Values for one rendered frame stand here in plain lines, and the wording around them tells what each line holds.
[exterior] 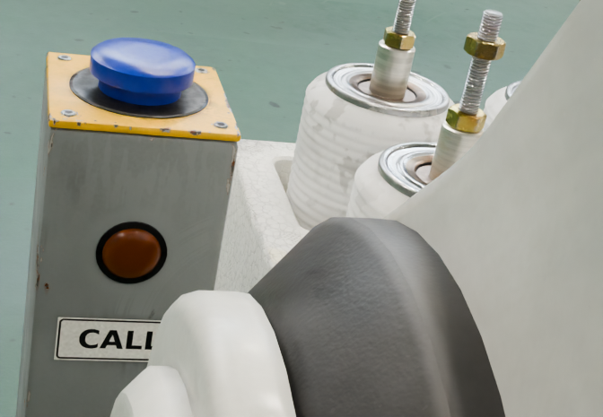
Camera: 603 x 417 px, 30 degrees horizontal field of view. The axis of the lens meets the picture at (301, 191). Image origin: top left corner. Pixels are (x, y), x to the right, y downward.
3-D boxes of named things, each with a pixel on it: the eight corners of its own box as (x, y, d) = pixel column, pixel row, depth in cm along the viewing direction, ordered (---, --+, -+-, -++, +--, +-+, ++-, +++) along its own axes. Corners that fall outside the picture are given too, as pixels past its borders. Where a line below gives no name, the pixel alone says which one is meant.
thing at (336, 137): (422, 339, 78) (486, 97, 70) (365, 403, 70) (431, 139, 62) (301, 287, 81) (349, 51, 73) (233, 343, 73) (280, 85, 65)
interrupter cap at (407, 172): (513, 169, 61) (516, 157, 61) (529, 231, 54) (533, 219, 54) (376, 142, 61) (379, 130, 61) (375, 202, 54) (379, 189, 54)
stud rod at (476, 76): (465, 152, 57) (502, 11, 54) (467, 160, 56) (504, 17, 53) (446, 149, 57) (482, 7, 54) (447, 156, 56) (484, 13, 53)
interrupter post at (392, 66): (411, 97, 68) (423, 46, 67) (396, 107, 66) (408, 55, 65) (376, 85, 69) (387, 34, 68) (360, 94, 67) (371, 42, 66)
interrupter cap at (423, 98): (465, 100, 70) (467, 90, 69) (419, 133, 63) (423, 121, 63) (355, 64, 72) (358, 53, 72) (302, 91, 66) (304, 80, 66)
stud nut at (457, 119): (482, 123, 57) (485, 108, 57) (485, 135, 55) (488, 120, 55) (443, 116, 57) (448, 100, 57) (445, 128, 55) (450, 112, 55)
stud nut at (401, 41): (417, 47, 67) (421, 33, 66) (406, 52, 65) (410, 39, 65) (388, 37, 67) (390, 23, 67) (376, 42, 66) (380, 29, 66)
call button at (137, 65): (195, 126, 43) (202, 76, 42) (88, 118, 42) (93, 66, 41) (182, 87, 46) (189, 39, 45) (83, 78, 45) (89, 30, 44)
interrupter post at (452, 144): (469, 179, 59) (485, 121, 57) (473, 198, 57) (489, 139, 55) (424, 170, 59) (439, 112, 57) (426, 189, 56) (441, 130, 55)
